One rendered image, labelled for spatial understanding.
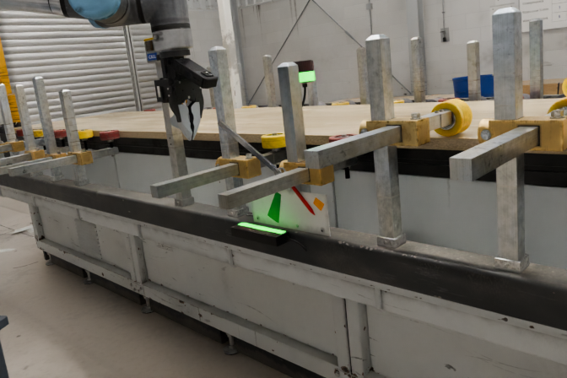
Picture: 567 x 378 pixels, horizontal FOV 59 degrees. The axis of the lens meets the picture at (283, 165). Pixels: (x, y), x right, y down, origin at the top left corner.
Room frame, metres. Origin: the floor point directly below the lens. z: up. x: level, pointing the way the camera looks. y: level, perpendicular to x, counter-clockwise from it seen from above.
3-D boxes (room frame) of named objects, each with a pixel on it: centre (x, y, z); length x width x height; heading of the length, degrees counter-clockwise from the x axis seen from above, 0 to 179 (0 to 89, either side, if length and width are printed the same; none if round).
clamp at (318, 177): (1.19, -0.05, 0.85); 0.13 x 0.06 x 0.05; 45
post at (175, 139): (1.56, 0.33, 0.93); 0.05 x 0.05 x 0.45; 45
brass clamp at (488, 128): (0.83, -0.41, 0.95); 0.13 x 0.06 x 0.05; 45
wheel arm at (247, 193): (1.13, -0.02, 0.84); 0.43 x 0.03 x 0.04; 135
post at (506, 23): (0.85, -0.39, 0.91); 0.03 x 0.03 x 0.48; 45
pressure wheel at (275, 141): (1.45, 0.02, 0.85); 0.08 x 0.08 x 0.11
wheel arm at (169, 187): (1.31, 0.15, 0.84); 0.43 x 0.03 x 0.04; 135
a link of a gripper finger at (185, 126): (1.21, 0.24, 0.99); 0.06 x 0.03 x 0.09; 47
